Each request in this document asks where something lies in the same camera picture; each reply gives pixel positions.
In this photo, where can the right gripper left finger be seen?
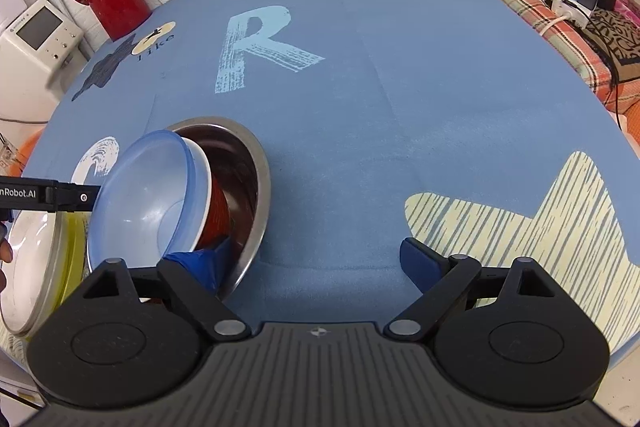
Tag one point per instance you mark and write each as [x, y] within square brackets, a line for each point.
[186, 284]

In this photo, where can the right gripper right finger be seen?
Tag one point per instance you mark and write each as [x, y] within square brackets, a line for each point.
[461, 298]

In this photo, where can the white gold-rimmed plate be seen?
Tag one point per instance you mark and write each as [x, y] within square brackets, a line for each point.
[33, 277]

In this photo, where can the translucent blue plastic bowl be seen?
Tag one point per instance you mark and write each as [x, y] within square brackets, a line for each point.
[153, 203]

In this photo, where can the red ceramic bowl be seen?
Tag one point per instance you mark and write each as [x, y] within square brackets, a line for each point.
[217, 225]

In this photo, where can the stainless steel bowl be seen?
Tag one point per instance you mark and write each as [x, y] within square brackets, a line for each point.
[240, 166]

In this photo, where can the person's left hand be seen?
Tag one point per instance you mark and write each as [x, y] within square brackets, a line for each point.
[6, 253]

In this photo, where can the yellow-green plate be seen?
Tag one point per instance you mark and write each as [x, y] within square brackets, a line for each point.
[68, 256]

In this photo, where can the white appliance with screen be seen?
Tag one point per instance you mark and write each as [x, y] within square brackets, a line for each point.
[40, 58]

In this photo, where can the blue printed tablecloth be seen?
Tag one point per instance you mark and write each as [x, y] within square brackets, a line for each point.
[452, 121]

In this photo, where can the plaid cloth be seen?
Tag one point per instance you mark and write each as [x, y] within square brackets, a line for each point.
[579, 53]

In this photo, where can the black patterned cloth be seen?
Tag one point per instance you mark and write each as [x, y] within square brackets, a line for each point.
[616, 39]

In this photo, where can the white power strip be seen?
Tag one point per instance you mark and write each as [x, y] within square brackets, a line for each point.
[573, 11]

